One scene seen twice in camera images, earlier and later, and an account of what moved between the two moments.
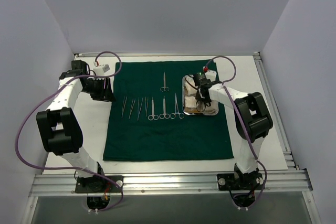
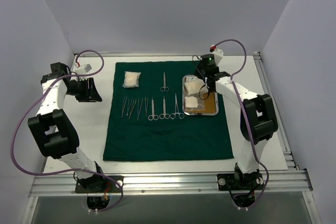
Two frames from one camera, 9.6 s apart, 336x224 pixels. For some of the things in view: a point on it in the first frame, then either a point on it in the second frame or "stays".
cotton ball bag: [189, 91] → [131, 79]
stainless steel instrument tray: [189, 99] stays
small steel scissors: [163, 88] stays
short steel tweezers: [145, 105] stays
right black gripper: [200, 94] → [201, 72]
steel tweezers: [138, 107] stays
